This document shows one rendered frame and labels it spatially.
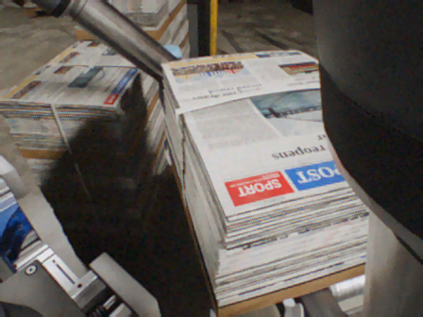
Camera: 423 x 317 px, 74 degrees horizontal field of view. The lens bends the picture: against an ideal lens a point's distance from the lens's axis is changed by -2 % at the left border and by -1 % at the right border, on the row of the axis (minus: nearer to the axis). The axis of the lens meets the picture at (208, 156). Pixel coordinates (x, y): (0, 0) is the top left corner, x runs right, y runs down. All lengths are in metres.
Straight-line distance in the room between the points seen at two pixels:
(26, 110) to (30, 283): 0.61
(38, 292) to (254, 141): 0.37
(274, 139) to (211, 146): 0.07
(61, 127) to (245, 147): 0.75
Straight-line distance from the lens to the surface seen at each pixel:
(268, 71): 0.52
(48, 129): 1.02
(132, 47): 0.65
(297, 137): 0.34
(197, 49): 2.69
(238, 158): 0.30
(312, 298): 0.49
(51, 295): 0.50
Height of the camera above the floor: 1.22
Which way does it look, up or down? 39 degrees down
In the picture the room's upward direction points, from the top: straight up
